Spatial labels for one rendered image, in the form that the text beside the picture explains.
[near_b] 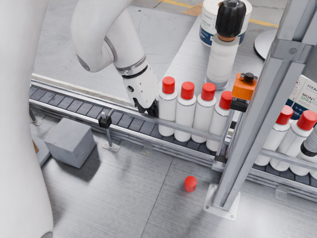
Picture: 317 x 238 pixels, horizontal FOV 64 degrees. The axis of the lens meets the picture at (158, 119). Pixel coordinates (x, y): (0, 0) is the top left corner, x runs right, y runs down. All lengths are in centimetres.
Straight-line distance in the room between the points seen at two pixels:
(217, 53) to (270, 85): 49
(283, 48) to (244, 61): 76
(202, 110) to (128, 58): 23
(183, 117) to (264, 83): 34
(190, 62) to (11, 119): 89
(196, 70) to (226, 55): 20
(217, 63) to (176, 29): 54
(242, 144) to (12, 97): 39
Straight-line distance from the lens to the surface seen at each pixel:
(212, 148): 76
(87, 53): 56
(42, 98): 99
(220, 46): 85
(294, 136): 68
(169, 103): 67
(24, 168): 28
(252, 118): 45
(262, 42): 125
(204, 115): 68
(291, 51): 37
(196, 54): 112
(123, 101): 85
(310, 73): 39
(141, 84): 67
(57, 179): 82
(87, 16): 53
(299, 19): 35
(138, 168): 78
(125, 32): 61
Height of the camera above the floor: 150
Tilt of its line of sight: 49 degrees down
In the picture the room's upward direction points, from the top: straight up
